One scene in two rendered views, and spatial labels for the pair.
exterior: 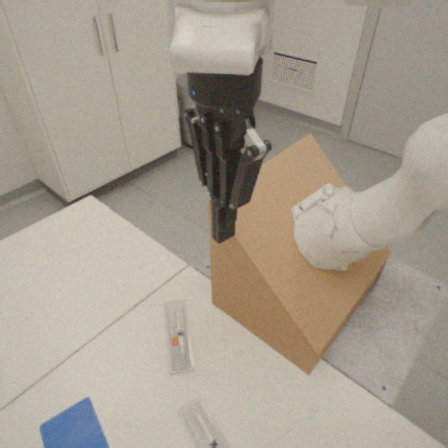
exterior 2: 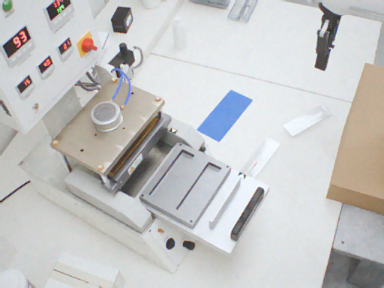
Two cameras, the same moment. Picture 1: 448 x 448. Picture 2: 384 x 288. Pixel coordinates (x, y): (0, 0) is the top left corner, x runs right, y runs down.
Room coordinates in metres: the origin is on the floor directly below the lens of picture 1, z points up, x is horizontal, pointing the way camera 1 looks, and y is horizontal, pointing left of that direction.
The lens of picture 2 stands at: (-0.21, -0.72, 2.03)
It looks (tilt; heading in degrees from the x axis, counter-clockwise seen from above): 54 degrees down; 75
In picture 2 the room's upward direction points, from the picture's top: 6 degrees counter-clockwise
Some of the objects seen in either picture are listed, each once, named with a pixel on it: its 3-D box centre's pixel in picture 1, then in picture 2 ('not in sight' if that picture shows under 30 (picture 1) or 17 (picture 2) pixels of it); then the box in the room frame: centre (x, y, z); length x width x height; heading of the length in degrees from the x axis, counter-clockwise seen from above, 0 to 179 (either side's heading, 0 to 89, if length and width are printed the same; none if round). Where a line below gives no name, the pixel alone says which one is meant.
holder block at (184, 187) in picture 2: not in sight; (185, 183); (-0.07, -0.10, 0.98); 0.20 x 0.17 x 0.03; 38
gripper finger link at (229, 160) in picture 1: (230, 164); (326, 34); (0.35, -0.01, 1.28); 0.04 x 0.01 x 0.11; 128
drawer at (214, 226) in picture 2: not in sight; (201, 193); (-0.04, -0.14, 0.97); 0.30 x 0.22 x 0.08; 128
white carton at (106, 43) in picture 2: not in sight; (89, 58); (-0.21, 0.65, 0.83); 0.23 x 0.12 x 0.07; 60
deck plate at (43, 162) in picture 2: not in sight; (111, 154); (-0.23, 0.11, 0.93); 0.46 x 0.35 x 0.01; 128
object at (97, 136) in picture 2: not in sight; (105, 117); (-0.22, 0.12, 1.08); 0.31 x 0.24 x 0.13; 38
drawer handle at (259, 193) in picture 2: not in sight; (247, 213); (0.05, -0.25, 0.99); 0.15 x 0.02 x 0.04; 38
